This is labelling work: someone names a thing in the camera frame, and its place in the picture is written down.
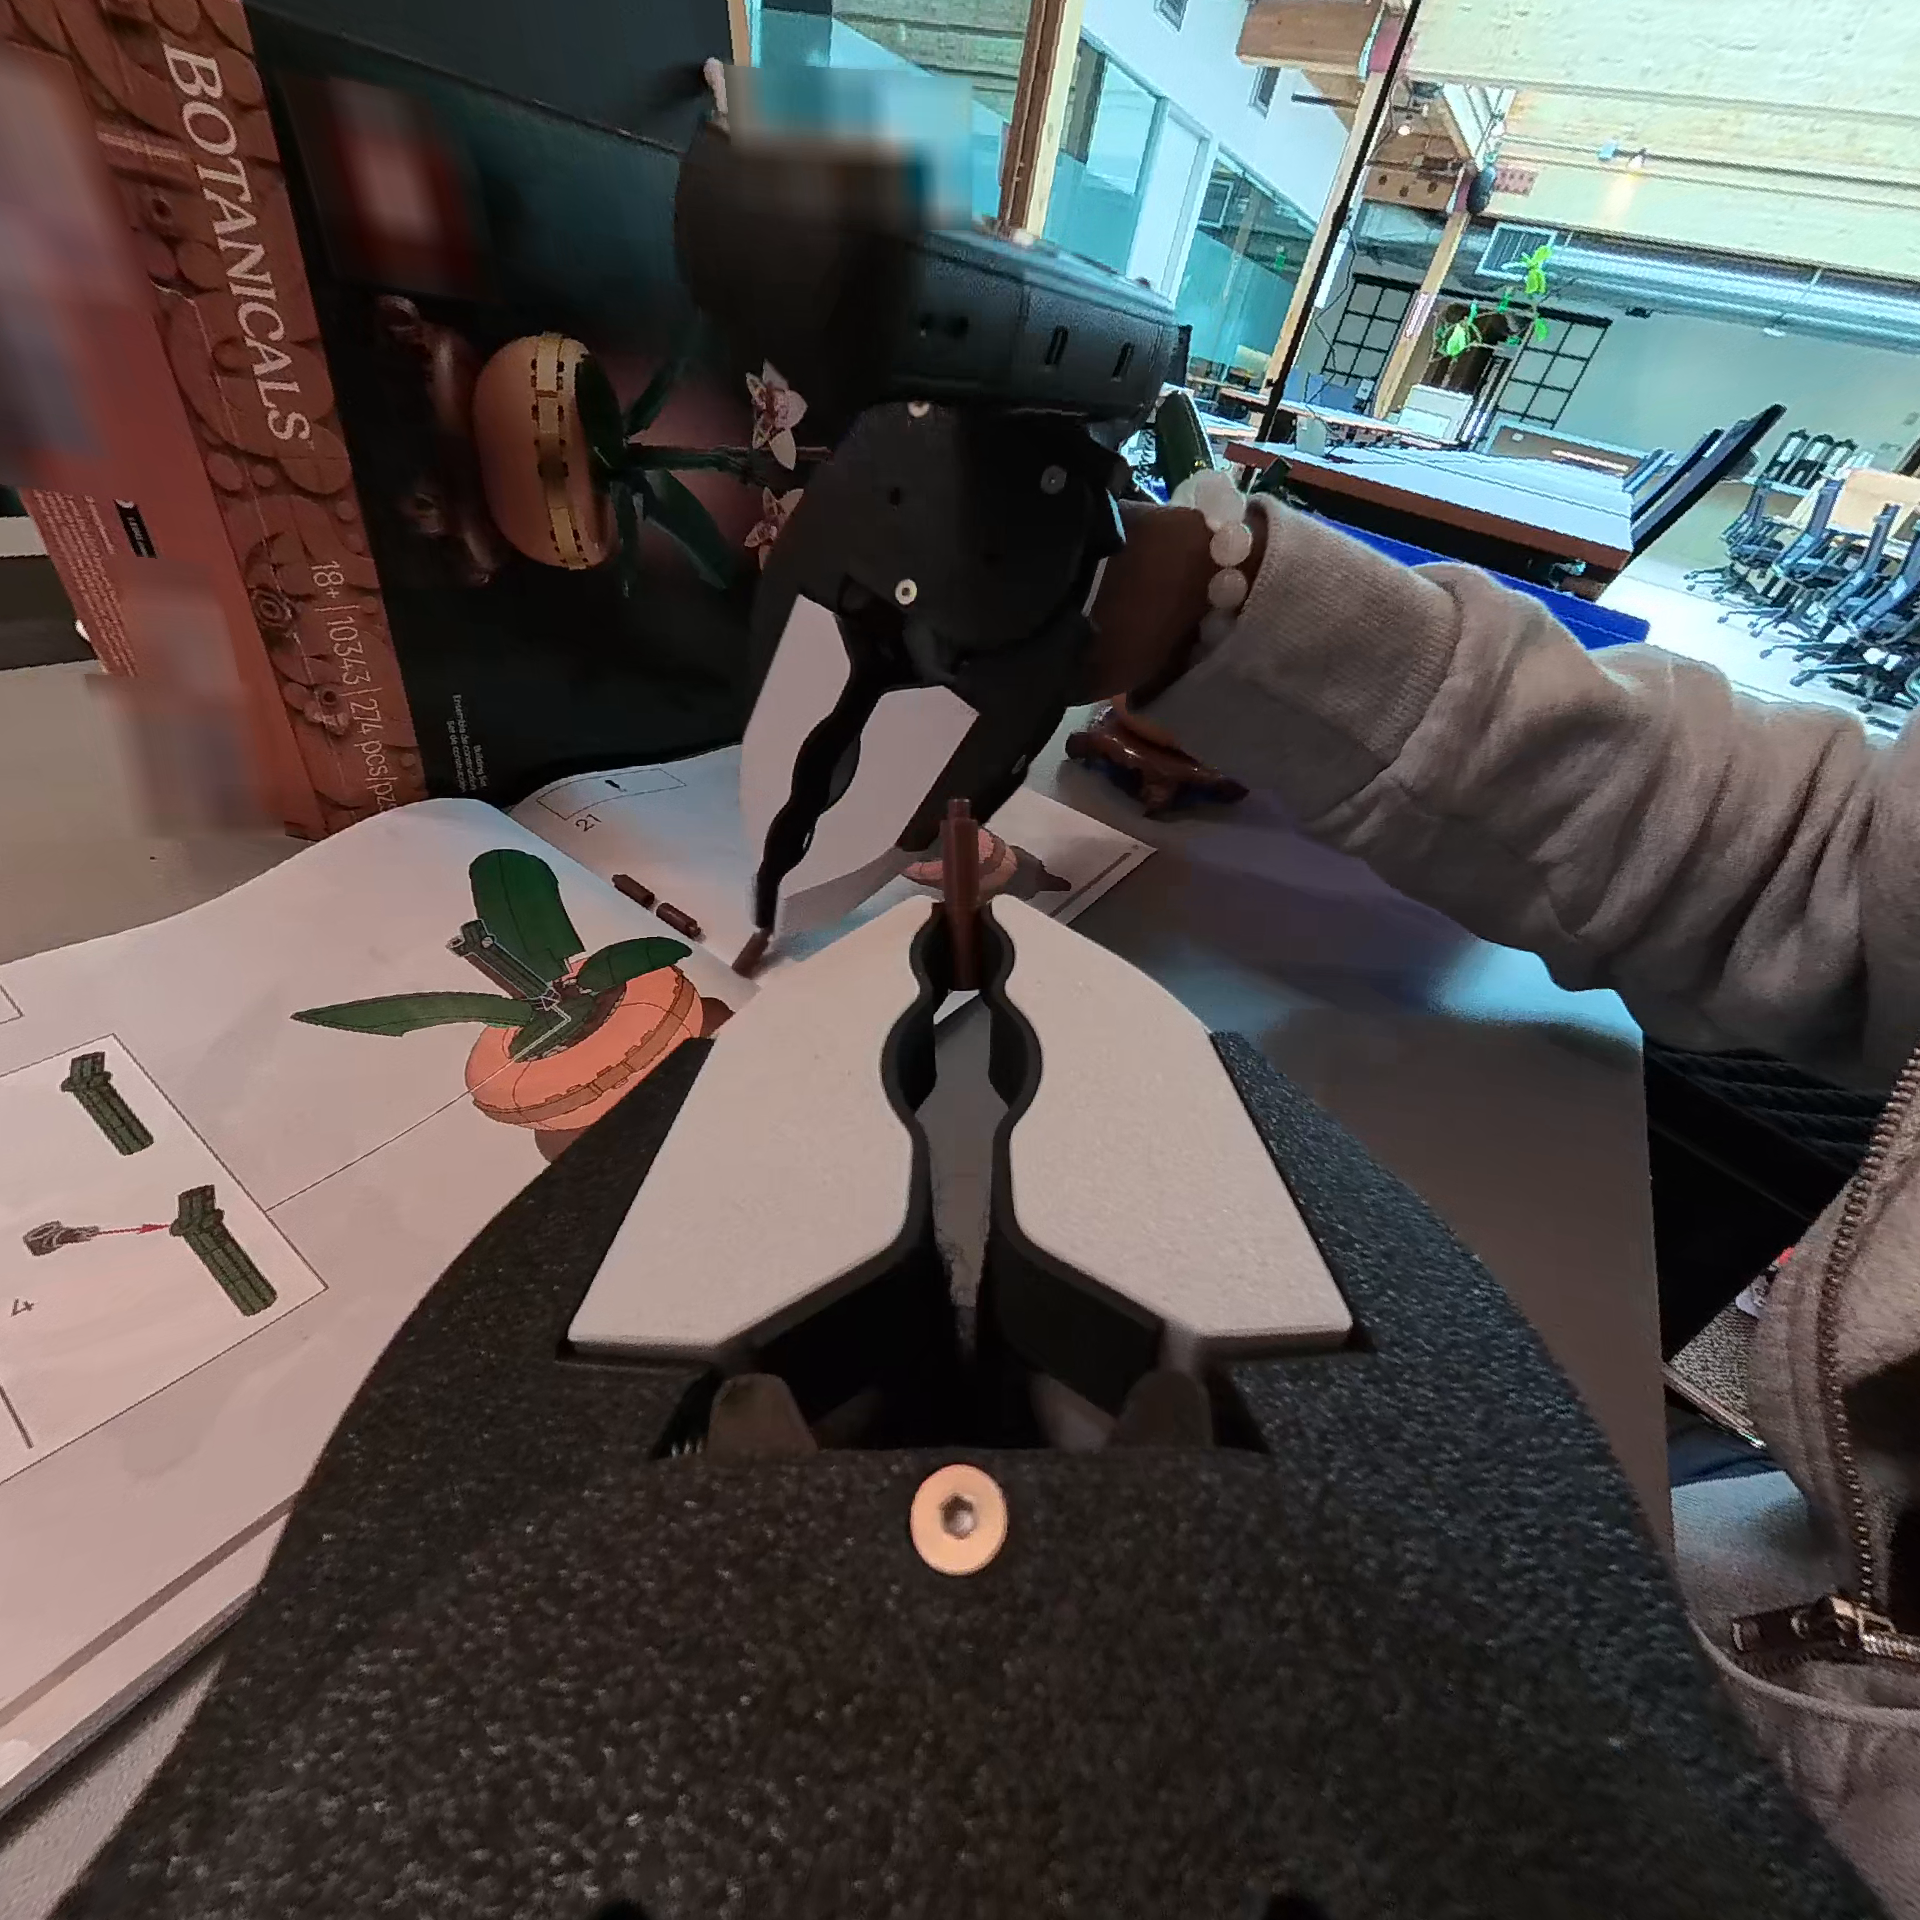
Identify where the flower toy set box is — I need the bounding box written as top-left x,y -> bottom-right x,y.
0,0 -> 849,842

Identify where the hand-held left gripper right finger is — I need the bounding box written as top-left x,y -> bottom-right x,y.
983,896 -> 1359,1346

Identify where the building instruction booklet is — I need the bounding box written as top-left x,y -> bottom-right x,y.
0,743 -> 1160,1809

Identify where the row of black office chairs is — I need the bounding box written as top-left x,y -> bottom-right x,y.
1625,402 -> 1920,727

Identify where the brown toy rod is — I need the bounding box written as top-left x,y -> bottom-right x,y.
937,800 -> 986,995

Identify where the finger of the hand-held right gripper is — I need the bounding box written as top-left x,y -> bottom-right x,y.
737,590 -> 966,966
893,705 -> 1039,859

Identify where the brown toy branch piece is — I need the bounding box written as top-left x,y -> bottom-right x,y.
1067,710 -> 1252,816

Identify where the green potted plant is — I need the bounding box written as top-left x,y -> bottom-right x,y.
1430,242 -> 1560,439

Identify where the grey desk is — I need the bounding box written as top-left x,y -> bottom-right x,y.
0,569 -> 1679,1920

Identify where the wooden post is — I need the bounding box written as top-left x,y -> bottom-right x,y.
1003,0 -> 1087,235

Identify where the white bead bracelet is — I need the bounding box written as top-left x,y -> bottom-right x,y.
1167,472 -> 1259,650

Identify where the wooden office table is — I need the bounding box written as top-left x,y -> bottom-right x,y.
1223,430 -> 1639,590

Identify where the person's right hand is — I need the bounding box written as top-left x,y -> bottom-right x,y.
1077,500 -> 1213,780

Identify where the black knit cloth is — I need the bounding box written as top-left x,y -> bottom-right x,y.
1643,1043 -> 1895,1359

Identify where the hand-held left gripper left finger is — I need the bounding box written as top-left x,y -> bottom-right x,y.
566,896 -> 939,1359

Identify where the blue storage bin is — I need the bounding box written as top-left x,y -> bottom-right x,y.
1303,509 -> 1612,650

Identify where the person's right forearm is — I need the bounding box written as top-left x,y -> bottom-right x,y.
1139,490 -> 1920,1089

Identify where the person's grey zip jacket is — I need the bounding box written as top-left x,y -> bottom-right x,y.
1665,1035 -> 1920,1920

